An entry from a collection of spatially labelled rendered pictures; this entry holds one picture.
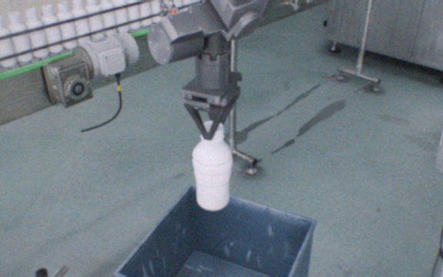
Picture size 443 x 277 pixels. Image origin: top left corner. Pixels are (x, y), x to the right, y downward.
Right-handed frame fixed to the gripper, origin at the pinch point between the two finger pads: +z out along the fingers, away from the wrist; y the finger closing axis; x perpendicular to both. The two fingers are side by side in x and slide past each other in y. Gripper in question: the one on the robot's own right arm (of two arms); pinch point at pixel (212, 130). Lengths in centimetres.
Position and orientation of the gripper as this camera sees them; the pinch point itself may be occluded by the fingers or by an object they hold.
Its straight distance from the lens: 80.1
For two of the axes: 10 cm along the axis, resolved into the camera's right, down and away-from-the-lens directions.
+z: -0.2, 8.6, 5.1
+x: 9.2, 2.1, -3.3
